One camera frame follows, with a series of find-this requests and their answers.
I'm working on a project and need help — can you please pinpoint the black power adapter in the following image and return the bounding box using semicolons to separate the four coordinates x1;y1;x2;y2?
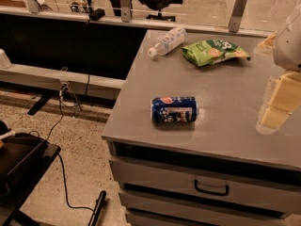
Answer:
89;8;105;21

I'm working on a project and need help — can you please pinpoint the blue pepsi can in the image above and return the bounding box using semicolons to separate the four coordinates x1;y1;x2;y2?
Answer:
150;97;198;123

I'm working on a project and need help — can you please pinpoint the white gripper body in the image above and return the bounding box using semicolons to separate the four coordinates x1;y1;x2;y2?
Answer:
273;5;301;71

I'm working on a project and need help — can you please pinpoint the black bar on floor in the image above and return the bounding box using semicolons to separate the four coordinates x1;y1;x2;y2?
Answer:
87;190;106;226

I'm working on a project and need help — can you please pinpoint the black drawer handle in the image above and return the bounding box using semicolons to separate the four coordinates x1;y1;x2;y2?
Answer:
194;180;230;197

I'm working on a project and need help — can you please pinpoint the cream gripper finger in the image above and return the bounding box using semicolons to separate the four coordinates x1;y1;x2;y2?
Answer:
256;71;301;135
254;31;277;55

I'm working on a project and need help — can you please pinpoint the white rounded object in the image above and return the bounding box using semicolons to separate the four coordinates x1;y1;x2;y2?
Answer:
0;49;11;69

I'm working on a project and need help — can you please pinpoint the green chip bag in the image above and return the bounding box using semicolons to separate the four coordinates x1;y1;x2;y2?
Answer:
182;40;250;67

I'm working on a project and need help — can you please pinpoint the clear plastic water bottle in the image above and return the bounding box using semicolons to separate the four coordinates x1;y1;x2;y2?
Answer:
148;27;186;58

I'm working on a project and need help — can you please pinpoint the black floor cable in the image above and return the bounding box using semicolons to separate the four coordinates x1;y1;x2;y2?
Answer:
45;73;97;213

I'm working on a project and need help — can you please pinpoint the grey drawer cabinet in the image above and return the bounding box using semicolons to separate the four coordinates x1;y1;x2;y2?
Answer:
103;30;301;226

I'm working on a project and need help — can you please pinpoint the black tray table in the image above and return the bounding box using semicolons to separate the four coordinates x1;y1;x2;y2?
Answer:
0;133;60;226

